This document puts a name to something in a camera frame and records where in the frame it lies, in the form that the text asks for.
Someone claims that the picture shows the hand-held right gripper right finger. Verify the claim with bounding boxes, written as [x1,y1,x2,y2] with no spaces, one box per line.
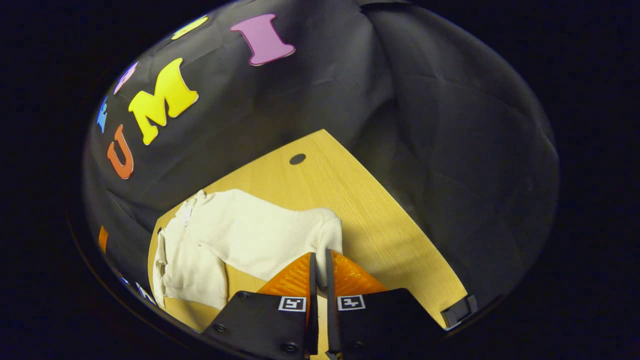
[326,248,447,360]

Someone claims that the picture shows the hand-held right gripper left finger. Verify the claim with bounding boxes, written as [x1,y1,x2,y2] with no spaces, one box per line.
[201,251,321,360]

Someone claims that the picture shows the cream knit sweater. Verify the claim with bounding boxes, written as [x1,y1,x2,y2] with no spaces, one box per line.
[151,188,344,311]

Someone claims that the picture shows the black table edge clamp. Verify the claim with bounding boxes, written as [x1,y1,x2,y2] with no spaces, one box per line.
[440,294,479,329]

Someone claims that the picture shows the black backdrop cloth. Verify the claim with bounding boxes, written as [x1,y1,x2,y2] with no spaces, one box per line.
[82,0,561,321]

